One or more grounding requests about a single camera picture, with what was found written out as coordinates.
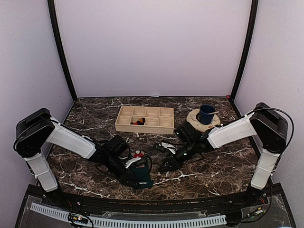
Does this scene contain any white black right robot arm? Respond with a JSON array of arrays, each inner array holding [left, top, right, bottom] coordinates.
[[159, 103, 295, 206]]

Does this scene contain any green christmas bear sock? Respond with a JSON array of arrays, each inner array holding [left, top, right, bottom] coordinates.
[[130, 150, 153, 190]]

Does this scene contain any wooden compartment tray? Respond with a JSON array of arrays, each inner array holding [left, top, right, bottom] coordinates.
[[115, 106, 174, 135]]

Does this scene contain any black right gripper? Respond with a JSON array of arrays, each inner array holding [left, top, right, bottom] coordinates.
[[159, 141, 196, 172]]

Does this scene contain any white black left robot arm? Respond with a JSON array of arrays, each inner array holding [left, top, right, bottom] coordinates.
[[13, 108, 153, 207]]

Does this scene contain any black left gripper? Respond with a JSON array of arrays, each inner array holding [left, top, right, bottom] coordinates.
[[104, 153, 141, 189]]

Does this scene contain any white slotted cable duct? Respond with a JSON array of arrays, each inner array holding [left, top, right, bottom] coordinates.
[[30, 202, 227, 228]]

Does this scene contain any black left frame post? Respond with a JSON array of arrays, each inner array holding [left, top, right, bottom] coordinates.
[[47, 0, 78, 103]]

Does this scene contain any black frame post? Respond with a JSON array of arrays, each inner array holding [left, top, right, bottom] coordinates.
[[47, 0, 78, 103], [229, 0, 259, 103]]

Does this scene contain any dark blue mug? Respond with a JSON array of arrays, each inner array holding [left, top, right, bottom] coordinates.
[[196, 104, 216, 125]]

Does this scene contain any black front table rail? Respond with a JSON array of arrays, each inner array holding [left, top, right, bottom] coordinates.
[[26, 184, 283, 217]]

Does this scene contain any black red yellow argyle sock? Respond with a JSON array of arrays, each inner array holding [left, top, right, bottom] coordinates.
[[130, 117, 146, 125]]

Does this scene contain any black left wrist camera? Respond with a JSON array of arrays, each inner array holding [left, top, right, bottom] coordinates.
[[108, 135, 129, 156]]

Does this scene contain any cream saucer plate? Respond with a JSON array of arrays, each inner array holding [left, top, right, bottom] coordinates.
[[186, 109, 221, 133]]

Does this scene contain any black right frame post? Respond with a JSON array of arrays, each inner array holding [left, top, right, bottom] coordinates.
[[229, 0, 259, 103]]

